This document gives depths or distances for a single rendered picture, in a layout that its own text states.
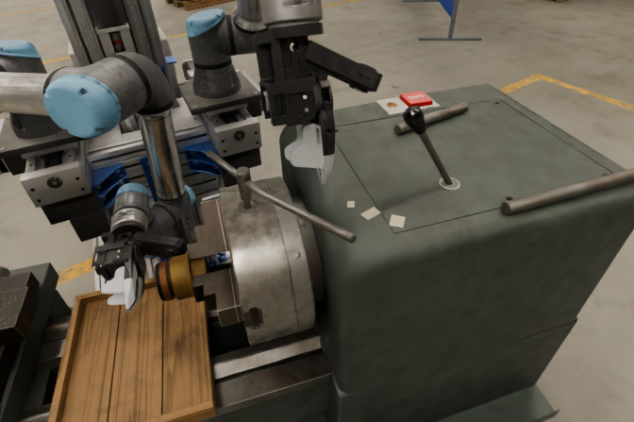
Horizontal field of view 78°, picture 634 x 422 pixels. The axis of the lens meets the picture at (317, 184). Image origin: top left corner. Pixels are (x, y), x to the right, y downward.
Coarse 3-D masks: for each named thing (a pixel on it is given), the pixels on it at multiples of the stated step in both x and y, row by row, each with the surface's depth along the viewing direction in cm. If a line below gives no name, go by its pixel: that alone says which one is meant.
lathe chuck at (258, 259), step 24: (240, 216) 68; (264, 216) 68; (240, 240) 66; (264, 240) 66; (240, 264) 65; (264, 264) 65; (288, 264) 66; (240, 288) 64; (264, 288) 65; (288, 288) 66; (264, 312) 66; (288, 312) 68; (264, 336) 71
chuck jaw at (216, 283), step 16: (224, 272) 75; (192, 288) 72; (208, 288) 71; (224, 288) 71; (208, 304) 71; (224, 304) 67; (240, 304) 67; (224, 320) 68; (240, 320) 69; (256, 320) 68
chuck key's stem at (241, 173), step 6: (240, 168) 64; (246, 168) 64; (240, 174) 63; (246, 174) 63; (240, 180) 64; (246, 180) 64; (240, 186) 65; (240, 192) 66; (246, 192) 66; (246, 198) 67; (246, 204) 68; (246, 210) 69
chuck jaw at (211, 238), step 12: (204, 204) 77; (216, 204) 78; (204, 216) 77; (216, 216) 77; (204, 228) 77; (216, 228) 77; (204, 240) 77; (216, 240) 77; (192, 252) 76; (204, 252) 77; (216, 252) 77
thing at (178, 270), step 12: (156, 264) 76; (168, 264) 75; (180, 264) 74; (192, 264) 76; (204, 264) 76; (156, 276) 73; (168, 276) 74; (180, 276) 73; (192, 276) 75; (168, 288) 73; (180, 288) 73; (168, 300) 76
